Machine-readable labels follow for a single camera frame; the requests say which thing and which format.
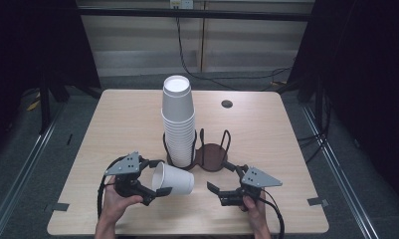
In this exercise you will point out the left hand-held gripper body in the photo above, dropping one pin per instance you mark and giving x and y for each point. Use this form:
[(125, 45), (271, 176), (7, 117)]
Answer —
[(124, 166)]

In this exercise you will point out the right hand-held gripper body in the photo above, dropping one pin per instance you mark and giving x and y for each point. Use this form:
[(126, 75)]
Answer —
[(260, 178)]

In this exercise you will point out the single white paper cup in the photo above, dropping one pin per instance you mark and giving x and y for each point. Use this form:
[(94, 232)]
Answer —
[(175, 179)]

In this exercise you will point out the dark double cup holder rack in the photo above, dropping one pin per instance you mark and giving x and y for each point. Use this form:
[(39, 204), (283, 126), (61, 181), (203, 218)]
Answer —
[(213, 156)]

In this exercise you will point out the stack of white paper cups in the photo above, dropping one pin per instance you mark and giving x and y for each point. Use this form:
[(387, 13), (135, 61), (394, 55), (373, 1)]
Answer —
[(177, 129)]

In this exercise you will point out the person's right hand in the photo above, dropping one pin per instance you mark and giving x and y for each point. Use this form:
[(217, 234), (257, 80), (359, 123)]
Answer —
[(255, 214)]

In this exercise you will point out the person's left hand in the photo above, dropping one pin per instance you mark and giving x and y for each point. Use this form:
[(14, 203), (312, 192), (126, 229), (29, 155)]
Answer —
[(115, 205)]

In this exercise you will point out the black table grommet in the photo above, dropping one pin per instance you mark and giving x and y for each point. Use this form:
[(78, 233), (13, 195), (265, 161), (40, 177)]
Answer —
[(227, 104)]

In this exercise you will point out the grey tape strip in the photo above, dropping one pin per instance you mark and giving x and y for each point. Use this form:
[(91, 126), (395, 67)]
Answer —
[(318, 201), (57, 207)]

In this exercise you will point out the black metal stand leg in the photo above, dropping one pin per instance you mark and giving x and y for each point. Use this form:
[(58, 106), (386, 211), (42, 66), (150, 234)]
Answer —
[(44, 109)]

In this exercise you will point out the black curtain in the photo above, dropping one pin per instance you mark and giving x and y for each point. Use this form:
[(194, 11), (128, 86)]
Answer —
[(28, 49), (362, 66)]

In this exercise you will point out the black horizontal bar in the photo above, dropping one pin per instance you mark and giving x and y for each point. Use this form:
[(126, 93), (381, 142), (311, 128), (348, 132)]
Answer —
[(220, 15)]

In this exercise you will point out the metal floor rail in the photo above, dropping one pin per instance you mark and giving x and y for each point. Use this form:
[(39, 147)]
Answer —
[(339, 172), (28, 162)]

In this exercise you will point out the white wall socket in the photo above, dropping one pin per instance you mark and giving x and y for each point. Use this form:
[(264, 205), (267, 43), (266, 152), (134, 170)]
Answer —
[(181, 4)]

